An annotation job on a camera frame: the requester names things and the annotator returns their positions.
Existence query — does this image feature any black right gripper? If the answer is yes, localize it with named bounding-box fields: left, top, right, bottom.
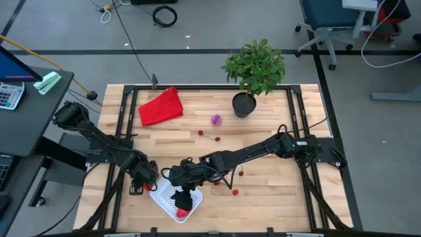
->
left=161, top=157, right=214, bottom=211

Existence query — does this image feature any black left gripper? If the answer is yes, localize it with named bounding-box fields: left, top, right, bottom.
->
left=126, top=151, right=160, bottom=196

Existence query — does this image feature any white perforated plastic basket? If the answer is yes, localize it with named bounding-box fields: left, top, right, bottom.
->
left=149, top=169, right=204, bottom=224

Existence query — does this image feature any red cloth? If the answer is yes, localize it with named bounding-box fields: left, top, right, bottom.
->
left=137, top=86, right=184, bottom=126

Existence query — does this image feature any green plant in black pot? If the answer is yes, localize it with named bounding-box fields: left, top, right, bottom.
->
left=220, top=38, right=287, bottom=119

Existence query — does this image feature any black desk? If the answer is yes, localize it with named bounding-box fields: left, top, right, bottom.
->
left=0, top=67, right=75, bottom=158

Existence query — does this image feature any black keyboard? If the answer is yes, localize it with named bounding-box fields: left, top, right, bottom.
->
left=0, top=154, right=14, bottom=192

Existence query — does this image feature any mint green stapler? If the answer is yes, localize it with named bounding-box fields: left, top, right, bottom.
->
left=32, top=71, right=62, bottom=96

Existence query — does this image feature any grey calculator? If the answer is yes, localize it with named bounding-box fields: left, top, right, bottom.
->
left=0, top=81, right=26, bottom=111

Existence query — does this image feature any computer monitor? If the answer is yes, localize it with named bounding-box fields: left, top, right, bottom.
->
left=0, top=44, right=43, bottom=83

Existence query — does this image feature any grey desk foot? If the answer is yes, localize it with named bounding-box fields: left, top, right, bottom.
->
left=370, top=84, right=421, bottom=102

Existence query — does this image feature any blue grey office chair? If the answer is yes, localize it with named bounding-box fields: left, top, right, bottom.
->
left=294, top=0, right=379, bottom=71

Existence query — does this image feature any red and black cart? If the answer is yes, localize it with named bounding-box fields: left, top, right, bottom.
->
left=371, top=0, right=412, bottom=42

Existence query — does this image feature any black metal rig frame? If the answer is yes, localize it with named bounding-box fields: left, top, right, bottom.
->
left=84, top=84, right=362, bottom=237

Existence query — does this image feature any long black floor cable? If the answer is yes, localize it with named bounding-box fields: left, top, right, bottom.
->
left=111, top=0, right=155, bottom=84

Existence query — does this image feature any yellow hose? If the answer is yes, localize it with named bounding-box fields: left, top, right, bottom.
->
left=0, top=34, right=103, bottom=106

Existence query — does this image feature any coiled black cable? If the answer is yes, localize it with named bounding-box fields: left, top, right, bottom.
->
left=152, top=5, right=178, bottom=28

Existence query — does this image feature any long white cable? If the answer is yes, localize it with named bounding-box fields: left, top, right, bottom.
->
left=360, top=0, right=421, bottom=69

